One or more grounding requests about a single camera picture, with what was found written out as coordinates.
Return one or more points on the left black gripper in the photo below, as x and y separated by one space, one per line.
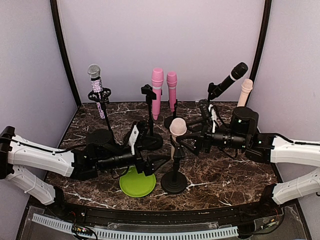
147 167

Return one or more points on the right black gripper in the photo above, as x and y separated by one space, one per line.
206 137

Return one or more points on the large pale pink microphone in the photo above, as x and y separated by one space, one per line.
178 127

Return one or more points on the black round-base mic stand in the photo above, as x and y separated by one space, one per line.
174 182

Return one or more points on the black handheld microphone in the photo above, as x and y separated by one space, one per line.
237 73

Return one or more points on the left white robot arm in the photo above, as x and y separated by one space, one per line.
81 162

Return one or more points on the black stand for left pink microphone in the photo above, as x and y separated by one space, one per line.
152 141

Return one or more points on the black stand for pink microphone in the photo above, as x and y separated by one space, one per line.
168 120
152 141

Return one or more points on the black stand for right pink microphone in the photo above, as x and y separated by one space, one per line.
168 120

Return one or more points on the right pink microphone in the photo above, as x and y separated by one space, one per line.
172 80

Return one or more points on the left pink microphone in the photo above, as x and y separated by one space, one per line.
157 80

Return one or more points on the small pale pink microphone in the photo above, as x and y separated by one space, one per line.
246 88

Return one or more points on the rhinestone silver-head microphone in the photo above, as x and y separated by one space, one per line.
94 72

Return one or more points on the green round plate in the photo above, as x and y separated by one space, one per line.
137 185

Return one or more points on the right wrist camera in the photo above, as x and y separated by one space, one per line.
209 115

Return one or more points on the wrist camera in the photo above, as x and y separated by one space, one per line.
209 115
137 131

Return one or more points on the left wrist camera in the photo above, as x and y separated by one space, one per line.
137 131

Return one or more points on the black tripod shock-mount stand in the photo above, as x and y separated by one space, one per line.
104 100

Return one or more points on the black front rail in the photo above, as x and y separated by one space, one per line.
236 215

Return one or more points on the white slotted cable duct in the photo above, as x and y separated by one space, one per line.
119 231

